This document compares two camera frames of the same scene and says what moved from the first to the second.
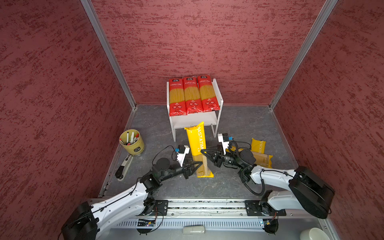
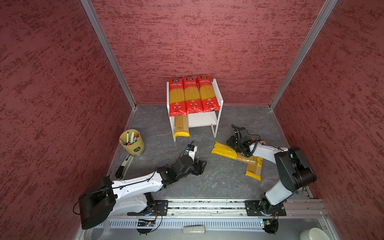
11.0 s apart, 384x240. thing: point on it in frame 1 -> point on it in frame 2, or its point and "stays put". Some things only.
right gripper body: (226, 159) -> (234, 143)
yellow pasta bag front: (197, 141) -> (181, 126)
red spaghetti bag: (209, 99) stays put
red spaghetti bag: (177, 103) stays put
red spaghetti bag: (193, 100) stays put
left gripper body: (184, 170) stays put
